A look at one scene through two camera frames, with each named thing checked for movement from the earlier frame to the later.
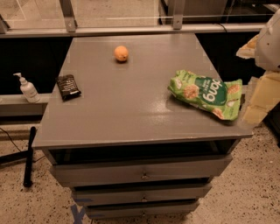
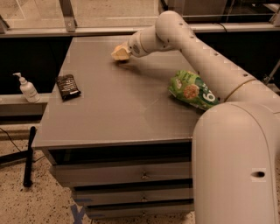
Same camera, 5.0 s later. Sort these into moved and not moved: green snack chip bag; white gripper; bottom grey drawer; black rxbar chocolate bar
Moved: white gripper
Not moved: black rxbar chocolate bar; green snack chip bag; bottom grey drawer
